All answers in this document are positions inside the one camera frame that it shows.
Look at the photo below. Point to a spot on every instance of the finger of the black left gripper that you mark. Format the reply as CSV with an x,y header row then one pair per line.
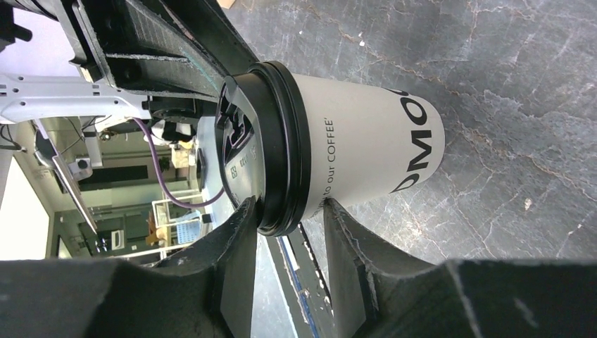
x,y
162,48

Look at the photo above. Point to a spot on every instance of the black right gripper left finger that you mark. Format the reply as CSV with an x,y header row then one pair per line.
x,y
204,290

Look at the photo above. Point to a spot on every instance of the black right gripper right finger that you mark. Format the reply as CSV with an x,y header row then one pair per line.
x,y
378,290

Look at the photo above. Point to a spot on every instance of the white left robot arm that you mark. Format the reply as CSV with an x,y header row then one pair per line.
x,y
25,97

